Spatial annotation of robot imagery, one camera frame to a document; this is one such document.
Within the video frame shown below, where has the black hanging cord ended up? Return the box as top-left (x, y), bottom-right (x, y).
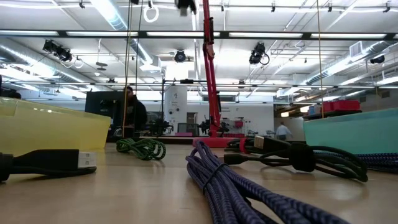
top-left (135, 0), bottom-right (144, 94)

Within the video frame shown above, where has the white hanging ring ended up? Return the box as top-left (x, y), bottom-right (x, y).
top-left (143, 5), bottom-right (160, 23)

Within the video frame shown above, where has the red storage box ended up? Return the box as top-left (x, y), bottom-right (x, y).
top-left (322, 99), bottom-right (361, 112)

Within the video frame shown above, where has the person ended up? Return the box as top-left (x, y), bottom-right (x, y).
top-left (123, 86), bottom-right (149, 139)
top-left (275, 121), bottom-right (293, 141)

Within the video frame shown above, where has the teal translucent plastic bin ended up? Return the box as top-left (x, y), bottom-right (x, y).
top-left (303, 108), bottom-right (398, 155)

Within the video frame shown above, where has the blue braided USB cable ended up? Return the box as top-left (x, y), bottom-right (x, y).
top-left (185, 140), bottom-right (354, 224)
top-left (313, 151), bottom-right (398, 174)

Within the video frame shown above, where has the black distant rig frame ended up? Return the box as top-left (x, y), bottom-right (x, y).
top-left (160, 79), bottom-right (289, 138)

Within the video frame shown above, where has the black monitor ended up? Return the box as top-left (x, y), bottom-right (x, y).
top-left (85, 90), bottom-right (125, 125)

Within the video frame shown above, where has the thin black USB cable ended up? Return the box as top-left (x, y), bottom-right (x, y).
top-left (0, 149), bottom-right (98, 183)
top-left (223, 135), bottom-right (369, 183)

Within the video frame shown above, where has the black aluminium rig frame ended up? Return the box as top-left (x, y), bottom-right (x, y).
top-left (0, 29), bottom-right (398, 146)

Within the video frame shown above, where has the silver ventilation duct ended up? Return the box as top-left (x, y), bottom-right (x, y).
top-left (90, 0), bottom-right (162, 74)

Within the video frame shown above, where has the red desk lamp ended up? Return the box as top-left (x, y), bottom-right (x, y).
top-left (192, 0), bottom-right (243, 149)

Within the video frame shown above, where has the yellow translucent plastic bin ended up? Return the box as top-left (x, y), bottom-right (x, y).
top-left (0, 96), bottom-right (112, 156)

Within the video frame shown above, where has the green braided USB cable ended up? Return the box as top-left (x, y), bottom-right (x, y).
top-left (116, 138), bottom-right (167, 161)

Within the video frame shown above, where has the black cable with red tie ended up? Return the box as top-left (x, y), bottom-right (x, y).
top-left (224, 138), bottom-right (265, 156)

